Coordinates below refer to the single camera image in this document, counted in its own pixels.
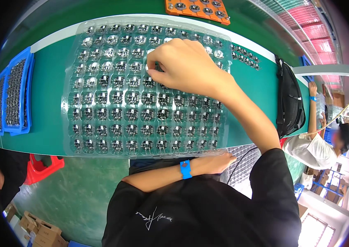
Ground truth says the person's right hand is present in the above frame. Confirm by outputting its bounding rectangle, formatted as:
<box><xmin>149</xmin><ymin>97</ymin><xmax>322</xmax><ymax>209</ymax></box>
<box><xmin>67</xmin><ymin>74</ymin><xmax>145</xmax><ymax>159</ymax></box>
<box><xmin>146</xmin><ymin>38</ymin><xmax>236</xmax><ymax>100</ymax></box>

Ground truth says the person's left hand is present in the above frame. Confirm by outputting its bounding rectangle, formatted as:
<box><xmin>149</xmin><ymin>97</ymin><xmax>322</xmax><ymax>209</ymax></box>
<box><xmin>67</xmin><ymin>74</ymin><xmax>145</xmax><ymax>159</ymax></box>
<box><xmin>192</xmin><ymin>152</ymin><xmax>237</xmax><ymax>175</ymax></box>

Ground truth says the stack of clear empty trays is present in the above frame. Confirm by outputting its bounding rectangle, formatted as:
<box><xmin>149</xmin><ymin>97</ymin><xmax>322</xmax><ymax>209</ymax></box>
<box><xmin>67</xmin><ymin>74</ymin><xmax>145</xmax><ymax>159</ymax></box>
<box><xmin>220</xmin><ymin>144</ymin><xmax>262</xmax><ymax>189</ymax></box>

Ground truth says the blue wrist band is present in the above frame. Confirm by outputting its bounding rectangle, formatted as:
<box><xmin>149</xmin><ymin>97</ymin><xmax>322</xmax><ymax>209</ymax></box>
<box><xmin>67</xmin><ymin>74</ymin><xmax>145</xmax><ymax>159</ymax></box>
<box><xmin>179</xmin><ymin>159</ymin><xmax>193</xmax><ymax>180</ymax></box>

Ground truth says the person's body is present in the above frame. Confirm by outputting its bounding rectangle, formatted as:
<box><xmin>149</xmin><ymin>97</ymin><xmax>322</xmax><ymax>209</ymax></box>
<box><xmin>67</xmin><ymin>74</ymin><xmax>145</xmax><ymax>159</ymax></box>
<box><xmin>102</xmin><ymin>148</ymin><xmax>302</xmax><ymax>247</ymax></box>

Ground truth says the blue plastic crate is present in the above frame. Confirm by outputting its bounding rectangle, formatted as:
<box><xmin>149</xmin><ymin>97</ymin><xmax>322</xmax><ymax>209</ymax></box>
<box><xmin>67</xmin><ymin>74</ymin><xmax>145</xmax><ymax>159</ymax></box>
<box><xmin>294</xmin><ymin>183</ymin><xmax>305</xmax><ymax>202</ymax></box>

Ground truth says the black fabric bag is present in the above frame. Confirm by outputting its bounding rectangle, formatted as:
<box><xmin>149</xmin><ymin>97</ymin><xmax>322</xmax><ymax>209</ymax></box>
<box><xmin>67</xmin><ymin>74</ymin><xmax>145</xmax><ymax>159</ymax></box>
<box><xmin>274</xmin><ymin>55</ymin><xmax>307</xmax><ymax>138</ymax></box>

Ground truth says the row of loose black parts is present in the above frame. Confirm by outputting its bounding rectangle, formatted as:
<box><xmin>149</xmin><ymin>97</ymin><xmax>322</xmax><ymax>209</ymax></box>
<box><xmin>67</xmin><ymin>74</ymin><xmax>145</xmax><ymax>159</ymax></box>
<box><xmin>231</xmin><ymin>44</ymin><xmax>262</xmax><ymax>71</ymax></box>

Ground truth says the blue metal cart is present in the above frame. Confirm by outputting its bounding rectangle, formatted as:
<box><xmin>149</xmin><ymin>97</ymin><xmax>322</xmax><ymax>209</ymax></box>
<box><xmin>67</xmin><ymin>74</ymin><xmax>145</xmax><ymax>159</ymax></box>
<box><xmin>311</xmin><ymin>169</ymin><xmax>346</xmax><ymax>206</ymax></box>

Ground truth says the array of black electronic components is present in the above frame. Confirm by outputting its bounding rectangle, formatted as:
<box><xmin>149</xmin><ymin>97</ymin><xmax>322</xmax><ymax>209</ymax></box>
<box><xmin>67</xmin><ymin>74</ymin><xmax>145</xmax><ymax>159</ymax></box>
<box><xmin>71</xmin><ymin>23</ymin><xmax>226</xmax><ymax>155</ymax></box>

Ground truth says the blue plastic tray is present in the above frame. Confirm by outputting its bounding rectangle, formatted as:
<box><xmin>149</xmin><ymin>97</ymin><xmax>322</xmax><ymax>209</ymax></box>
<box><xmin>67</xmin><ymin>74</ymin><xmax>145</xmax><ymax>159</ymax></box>
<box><xmin>299</xmin><ymin>55</ymin><xmax>315</xmax><ymax>83</ymax></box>

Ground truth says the clear plastic blister tray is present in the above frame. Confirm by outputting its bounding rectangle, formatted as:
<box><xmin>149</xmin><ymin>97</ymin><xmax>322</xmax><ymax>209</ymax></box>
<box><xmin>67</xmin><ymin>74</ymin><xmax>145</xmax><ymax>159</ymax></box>
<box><xmin>61</xmin><ymin>17</ymin><xmax>233</xmax><ymax>159</ymax></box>

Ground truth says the orange tray with round parts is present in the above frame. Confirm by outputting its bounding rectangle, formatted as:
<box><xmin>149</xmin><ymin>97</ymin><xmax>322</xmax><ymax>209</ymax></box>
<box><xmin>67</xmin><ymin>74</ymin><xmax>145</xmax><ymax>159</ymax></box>
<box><xmin>165</xmin><ymin>0</ymin><xmax>231</xmax><ymax>26</ymax></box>

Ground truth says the metal rack with pink sheets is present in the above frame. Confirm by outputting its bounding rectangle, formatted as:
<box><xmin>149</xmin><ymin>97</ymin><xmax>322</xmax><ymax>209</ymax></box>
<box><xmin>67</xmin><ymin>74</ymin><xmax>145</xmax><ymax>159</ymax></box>
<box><xmin>250</xmin><ymin>0</ymin><xmax>343</xmax><ymax>85</ymax></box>

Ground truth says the red plastic stool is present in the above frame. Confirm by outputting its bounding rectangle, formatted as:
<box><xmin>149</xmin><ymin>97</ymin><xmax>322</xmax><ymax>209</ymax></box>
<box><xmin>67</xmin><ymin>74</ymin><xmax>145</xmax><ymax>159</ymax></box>
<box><xmin>23</xmin><ymin>153</ymin><xmax>66</xmax><ymax>186</ymax></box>

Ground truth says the heap of cardboard boxes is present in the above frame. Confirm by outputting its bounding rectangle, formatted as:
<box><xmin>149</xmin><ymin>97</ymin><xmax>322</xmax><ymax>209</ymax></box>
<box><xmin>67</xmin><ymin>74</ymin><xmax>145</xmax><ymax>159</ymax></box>
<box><xmin>5</xmin><ymin>202</ymin><xmax>69</xmax><ymax>247</ymax></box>

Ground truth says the stack of blue component trays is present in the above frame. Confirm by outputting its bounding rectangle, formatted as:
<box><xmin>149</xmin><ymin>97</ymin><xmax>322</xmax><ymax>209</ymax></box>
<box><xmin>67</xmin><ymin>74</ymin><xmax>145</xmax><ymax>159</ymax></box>
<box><xmin>0</xmin><ymin>46</ymin><xmax>35</xmax><ymax>136</ymax></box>

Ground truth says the black cable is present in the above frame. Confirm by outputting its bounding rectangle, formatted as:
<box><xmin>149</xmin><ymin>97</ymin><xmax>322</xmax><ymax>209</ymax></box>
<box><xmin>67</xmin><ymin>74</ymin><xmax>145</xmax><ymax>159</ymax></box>
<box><xmin>226</xmin><ymin>146</ymin><xmax>259</xmax><ymax>185</ymax></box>

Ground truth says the yellowish hose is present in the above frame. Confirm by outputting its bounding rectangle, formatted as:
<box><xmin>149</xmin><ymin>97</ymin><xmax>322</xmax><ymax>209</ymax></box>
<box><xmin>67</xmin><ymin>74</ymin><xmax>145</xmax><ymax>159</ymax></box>
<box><xmin>298</xmin><ymin>83</ymin><xmax>349</xmax><ymax>137</ymax></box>

